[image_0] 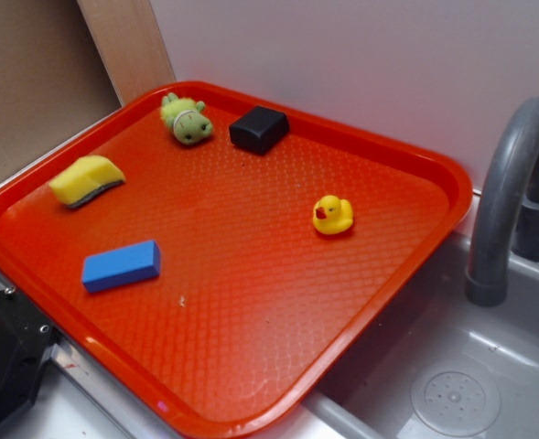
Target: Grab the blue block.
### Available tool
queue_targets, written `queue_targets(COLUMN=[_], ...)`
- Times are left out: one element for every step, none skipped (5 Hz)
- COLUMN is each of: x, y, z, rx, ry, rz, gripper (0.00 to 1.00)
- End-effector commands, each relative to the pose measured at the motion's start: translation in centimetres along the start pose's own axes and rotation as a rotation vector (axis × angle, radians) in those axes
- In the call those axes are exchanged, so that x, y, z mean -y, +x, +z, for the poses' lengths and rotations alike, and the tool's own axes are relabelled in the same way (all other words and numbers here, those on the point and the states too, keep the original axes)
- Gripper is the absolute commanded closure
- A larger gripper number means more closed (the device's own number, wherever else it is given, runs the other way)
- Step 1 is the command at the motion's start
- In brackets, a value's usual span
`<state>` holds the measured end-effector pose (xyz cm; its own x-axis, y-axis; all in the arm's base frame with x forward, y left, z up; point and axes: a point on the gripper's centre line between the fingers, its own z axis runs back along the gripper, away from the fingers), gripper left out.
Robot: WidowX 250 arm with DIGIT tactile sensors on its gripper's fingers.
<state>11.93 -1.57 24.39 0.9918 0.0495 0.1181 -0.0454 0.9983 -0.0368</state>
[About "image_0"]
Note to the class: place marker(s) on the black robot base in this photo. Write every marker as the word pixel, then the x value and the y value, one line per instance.
pixel 27 337

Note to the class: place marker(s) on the black cube block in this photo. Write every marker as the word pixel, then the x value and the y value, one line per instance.
pixel 259 130

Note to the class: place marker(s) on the blue rectangular block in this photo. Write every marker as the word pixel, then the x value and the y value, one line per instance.
pixel 121 266

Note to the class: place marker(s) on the red plastic tray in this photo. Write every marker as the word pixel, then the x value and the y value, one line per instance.
pixel 252 305

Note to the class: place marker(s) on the yellow rubber duck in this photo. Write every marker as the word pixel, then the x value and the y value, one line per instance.
pixel 332 215

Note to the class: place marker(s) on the green plush toy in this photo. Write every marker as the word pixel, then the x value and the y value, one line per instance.
pixel 184 118

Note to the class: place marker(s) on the yellow sponge with grey pad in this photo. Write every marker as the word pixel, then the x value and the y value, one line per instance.
pixel 87 178

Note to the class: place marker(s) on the grey toy sink basin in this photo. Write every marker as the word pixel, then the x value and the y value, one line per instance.
pixel 434 365

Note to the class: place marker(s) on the wooden board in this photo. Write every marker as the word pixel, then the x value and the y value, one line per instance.
pixel 130 44

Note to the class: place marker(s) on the grey toy faucet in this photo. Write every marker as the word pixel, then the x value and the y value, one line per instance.
pixel 507 220

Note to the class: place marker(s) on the brown cardboard panel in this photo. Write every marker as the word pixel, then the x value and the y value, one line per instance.
pixel 52 80

